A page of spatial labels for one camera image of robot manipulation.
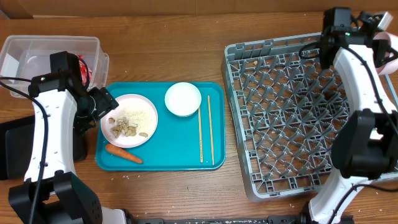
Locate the orange carrot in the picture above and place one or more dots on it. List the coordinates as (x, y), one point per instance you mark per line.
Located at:
(117, 151)

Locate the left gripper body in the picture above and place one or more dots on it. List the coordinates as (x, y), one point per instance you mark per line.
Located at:
(94, 106)

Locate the clear plastic bin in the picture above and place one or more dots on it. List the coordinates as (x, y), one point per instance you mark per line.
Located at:
(24, 57)

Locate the teal serving tray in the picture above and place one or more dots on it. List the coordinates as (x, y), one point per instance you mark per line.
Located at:
(175, 144)

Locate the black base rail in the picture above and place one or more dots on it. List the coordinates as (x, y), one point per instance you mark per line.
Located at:
(273, 219)

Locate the pile of peanut shells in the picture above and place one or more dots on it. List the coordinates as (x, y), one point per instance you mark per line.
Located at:
(123, 127)

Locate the black plastic tray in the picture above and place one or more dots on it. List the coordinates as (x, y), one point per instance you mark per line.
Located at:
(16, 147)

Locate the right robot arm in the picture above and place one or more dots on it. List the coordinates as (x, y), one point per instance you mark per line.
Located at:
(361, 50)

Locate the red snack wrapper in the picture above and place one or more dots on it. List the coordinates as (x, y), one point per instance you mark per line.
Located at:
(86, 73)

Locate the white bowl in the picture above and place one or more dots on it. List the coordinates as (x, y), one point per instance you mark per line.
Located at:
(183, 99)

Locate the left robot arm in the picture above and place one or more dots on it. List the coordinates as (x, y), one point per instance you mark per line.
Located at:
(64, 105)

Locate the pink round plate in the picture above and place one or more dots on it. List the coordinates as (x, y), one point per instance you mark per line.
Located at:
(138, 110)

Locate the pink bowl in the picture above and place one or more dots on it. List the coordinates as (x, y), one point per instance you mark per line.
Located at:
(385, 56)

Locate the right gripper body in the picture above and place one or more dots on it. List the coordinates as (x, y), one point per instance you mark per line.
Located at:
(377, 48)

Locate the grey dishwasher rack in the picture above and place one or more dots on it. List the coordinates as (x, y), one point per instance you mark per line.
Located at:
(287, 111)

